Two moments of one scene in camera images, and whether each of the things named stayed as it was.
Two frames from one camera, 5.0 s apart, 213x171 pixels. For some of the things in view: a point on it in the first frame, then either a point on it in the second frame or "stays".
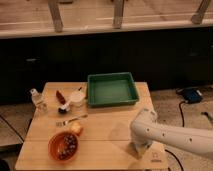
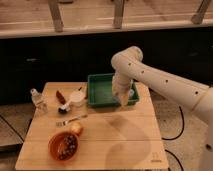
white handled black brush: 65,108 stays
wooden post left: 56,13 stays
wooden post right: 198,16 stays
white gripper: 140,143 to 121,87
